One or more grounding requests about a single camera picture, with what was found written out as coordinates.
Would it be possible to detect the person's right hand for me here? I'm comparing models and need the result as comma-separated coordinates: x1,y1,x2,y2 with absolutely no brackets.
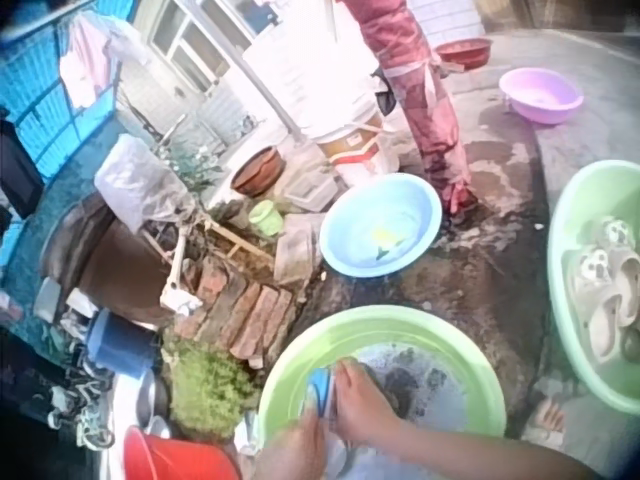
332,358,407,444

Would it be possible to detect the person's left hand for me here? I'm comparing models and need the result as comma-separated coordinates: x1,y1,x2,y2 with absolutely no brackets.
249,407,331,480

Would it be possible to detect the blue white scrub brush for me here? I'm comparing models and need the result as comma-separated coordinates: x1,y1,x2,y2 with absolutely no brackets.
303,367,337,419

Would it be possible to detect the large green basin with suds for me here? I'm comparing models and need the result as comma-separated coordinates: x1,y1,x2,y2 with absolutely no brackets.
257,304,508,454

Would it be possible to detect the dark cloth in suds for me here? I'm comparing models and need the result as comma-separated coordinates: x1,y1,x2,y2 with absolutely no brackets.
362,362,431,419

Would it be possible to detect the green bushy plant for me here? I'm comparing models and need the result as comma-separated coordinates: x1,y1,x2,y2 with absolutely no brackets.
162,342,262,442

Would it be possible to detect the row of red bricks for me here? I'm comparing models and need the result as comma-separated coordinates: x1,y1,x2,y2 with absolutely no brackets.
173,257,297,362

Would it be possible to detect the red plastic bucket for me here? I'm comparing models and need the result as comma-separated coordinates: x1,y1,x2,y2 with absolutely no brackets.
122,425,242,480

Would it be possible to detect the yellow object in water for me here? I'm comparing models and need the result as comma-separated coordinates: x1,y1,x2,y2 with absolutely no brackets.
370,225,409,261

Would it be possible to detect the metal bowl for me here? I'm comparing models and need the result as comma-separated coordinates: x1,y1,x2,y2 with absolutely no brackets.
133,368,174,437

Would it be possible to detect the small green plastic cup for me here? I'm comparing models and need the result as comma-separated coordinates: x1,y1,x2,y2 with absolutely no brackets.
247,200,284,237

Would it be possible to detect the light blue plastic basin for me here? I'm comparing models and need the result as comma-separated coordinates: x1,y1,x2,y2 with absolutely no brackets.
318,172,444,279

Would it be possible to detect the blue plastic bucket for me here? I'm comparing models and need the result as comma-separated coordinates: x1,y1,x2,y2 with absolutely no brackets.
84,308,160,377

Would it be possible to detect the terracotta flower pot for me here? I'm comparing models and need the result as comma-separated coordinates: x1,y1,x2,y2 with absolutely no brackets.
230,145,287,198

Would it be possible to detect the black white wheeled toy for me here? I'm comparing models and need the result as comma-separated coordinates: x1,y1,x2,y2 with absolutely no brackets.
45,368,117,451

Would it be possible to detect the white plastic bucket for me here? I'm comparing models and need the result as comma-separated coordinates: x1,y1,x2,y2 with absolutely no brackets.
299,94,399,187

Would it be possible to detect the large brown ceramic jar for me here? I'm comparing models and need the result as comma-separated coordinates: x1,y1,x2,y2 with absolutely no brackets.
38,193,187,327

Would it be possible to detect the grey panda slipper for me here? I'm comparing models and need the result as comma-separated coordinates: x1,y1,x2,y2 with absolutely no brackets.
569,247,626,366
597,215,640,329

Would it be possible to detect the green basin with slippers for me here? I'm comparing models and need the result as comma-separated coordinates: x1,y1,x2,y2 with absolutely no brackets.
546,159,640,417

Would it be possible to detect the white plastic bag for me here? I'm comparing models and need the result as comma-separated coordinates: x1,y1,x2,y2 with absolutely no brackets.
94,133,197,235

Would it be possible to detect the large white barrel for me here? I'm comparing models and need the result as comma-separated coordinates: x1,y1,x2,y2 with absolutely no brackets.
242,7,384,139

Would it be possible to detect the white metal pole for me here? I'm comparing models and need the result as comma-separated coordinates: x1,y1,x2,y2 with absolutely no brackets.
197,0,304,147

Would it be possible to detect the purple plastic basin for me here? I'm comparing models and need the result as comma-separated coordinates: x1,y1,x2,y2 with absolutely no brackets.
498,67,585,126

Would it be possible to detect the red-brown plastic basin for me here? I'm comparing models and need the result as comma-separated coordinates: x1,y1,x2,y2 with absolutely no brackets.
433,37,494,71

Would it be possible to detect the white framed window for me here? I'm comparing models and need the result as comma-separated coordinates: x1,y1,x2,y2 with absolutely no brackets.
148,0,262,94

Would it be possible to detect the hanging pink cloth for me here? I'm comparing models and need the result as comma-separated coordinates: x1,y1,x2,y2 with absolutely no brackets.
58,10,150,110

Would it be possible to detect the blue metal fence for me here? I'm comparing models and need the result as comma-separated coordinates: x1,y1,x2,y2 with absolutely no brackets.
0,0,137,182

